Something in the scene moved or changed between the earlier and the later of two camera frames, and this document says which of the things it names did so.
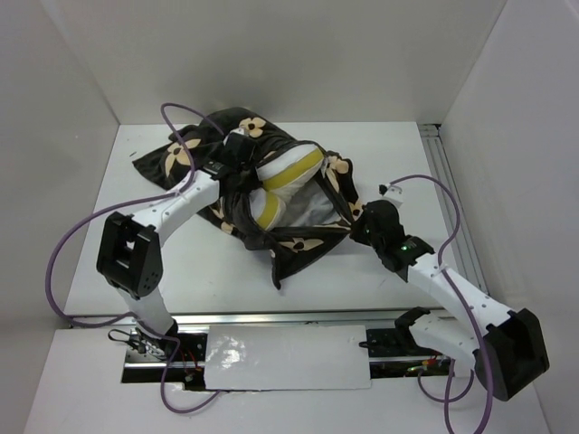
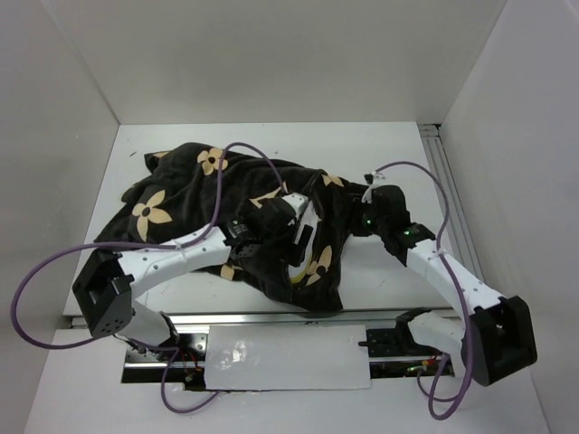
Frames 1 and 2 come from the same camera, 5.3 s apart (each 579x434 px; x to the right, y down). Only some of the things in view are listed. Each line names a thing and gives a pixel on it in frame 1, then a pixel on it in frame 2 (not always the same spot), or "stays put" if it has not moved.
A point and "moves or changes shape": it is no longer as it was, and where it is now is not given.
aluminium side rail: x=438 y=153 stays put
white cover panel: x=280 y=357 stays put
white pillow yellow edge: x=279 y=176 → x=311 y=218
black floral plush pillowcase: x=280 y=194 moves or changes shape
